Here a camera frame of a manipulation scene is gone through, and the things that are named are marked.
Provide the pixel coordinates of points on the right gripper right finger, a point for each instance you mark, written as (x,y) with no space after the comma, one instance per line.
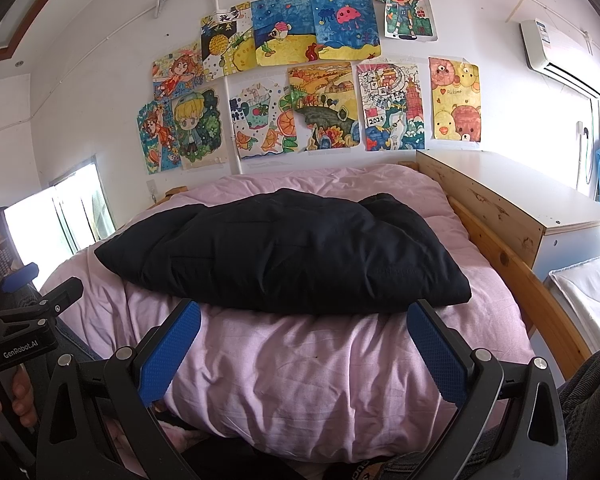
(531,440)

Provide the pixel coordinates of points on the white folded bedding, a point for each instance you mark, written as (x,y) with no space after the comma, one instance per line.
(577,290)

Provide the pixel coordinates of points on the white air conditioner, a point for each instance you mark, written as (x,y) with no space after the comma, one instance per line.
(552,53)

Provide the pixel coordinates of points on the white wooden cabinet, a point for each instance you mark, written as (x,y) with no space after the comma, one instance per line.
(549,228)

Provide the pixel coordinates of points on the pineapple yellow drawing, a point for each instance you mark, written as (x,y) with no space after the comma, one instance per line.
(227,42)

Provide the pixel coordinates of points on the person's left hand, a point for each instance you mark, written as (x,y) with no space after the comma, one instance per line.
(23,404)

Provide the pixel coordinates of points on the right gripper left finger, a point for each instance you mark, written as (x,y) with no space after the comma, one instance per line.
(74,441)

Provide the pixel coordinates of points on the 2024 calendar drawing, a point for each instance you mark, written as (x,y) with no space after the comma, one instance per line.
(393,111)

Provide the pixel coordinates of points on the window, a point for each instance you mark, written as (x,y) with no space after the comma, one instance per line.
(50,226)

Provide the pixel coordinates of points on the blonde anime kid drawing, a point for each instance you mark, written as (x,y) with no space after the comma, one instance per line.
(198,128)

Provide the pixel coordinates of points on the red-haired mermaid drawing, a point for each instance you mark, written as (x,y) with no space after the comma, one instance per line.
(158,137)

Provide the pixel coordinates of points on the wooden bed frame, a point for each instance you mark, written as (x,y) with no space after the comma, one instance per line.
(539,309)

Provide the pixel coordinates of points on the landscape hill drawing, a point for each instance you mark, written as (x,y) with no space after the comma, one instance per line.
(324,96)

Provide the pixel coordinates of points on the red-haired girl drawing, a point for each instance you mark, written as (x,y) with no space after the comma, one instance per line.
(178,73)

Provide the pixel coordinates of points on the black puffer jacket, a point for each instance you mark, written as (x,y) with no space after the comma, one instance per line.
(290,252)

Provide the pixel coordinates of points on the blue fish beach drawing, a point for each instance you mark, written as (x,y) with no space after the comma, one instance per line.
(283,32)

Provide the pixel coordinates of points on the red-haired boy drawing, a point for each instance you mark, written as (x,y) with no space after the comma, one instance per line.
(409,20)

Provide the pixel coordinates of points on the pink jellyfish drawing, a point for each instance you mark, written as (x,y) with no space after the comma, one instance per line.
(345,30)

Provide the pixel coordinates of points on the orange slices drawing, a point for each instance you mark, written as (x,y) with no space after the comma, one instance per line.
(263,117)

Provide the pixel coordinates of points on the bears and chicks drawing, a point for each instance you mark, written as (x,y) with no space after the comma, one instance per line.
(456,100)

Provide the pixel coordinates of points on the white wall socket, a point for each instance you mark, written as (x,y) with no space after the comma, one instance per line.
(152,189)

